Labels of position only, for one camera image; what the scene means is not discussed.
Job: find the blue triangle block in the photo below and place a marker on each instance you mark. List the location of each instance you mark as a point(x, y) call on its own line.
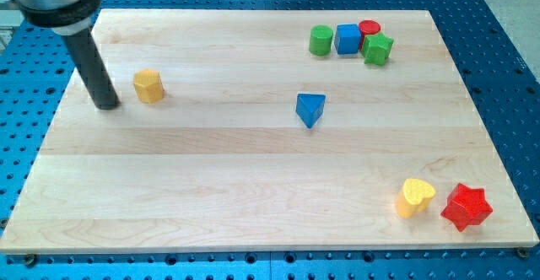
point(309, 108)

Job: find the green star block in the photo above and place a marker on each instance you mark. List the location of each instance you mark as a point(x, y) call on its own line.
point(376, 48)

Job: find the green cylinder block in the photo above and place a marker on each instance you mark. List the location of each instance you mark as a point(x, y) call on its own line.
point(320, 40)

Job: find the yellow hexagon block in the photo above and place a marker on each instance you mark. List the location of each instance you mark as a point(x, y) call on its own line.
point(148, 86)

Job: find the light wooden board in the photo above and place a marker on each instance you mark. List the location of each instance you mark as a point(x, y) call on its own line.
point(223, 162)

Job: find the yellow heart block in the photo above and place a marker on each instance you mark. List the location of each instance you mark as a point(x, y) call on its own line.
point(414, 197)

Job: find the blue cube block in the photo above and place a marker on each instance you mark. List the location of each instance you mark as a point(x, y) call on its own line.
point(347, 39)

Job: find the red cylinder block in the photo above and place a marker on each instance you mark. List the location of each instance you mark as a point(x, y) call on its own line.
point(368, 27)

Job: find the red star block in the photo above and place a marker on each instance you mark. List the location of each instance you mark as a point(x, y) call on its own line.
point(466, 206)

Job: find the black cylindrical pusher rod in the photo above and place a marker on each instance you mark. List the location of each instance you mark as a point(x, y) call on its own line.
point(86, 57)

